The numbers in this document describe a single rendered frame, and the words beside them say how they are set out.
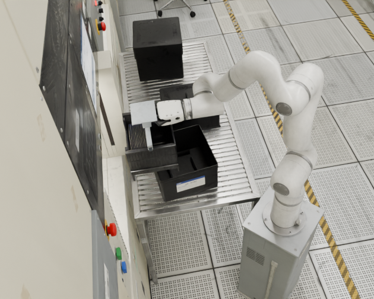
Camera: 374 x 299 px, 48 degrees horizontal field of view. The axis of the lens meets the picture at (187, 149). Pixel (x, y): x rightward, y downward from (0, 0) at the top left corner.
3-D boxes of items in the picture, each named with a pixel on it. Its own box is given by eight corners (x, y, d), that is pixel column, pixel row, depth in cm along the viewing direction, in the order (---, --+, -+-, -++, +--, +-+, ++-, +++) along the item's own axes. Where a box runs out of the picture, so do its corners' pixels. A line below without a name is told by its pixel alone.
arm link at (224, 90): (223, 46, 147) (186, 83, 172) (232, 88, 142) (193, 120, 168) (244, 48, 151) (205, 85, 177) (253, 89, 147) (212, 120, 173)
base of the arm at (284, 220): (312, 212, 190) (319, 188, 176) (293, 244, 180) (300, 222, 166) (274, 193, 198) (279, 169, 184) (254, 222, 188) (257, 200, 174)
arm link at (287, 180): (308, 190, 175) (319, 154, 157) (288, 223, 166) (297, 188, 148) (282, 178, 180) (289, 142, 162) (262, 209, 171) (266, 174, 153)
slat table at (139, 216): (250, 267, 254) (260, 196, 197) (153, 285, 250) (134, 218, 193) (208, 118, 339) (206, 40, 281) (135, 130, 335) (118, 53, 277)
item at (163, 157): (180, 179, 182) (174, 129, 158) (134, 187, 181) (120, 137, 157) (173, 138, 198) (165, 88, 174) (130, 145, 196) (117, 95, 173)
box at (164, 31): (184, 78, 257) (182, 43, 237) (138, 82, 256) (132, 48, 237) (181, 50, 275) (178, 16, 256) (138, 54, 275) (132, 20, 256)
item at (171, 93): (221, 127, 228) (221, 110, 218) (168, 137, 225) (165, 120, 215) (208, 92, 247) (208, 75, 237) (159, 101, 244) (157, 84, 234)
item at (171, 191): (164, 203, 197) (160, 181, 184) (149, 160, 215) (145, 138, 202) (218, 186, 202) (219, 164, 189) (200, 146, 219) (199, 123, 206)
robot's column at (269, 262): (300, 279, 248) (325, 210, 190) (278, 318, 233) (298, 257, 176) (259, 254, 259) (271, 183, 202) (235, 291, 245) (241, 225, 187)
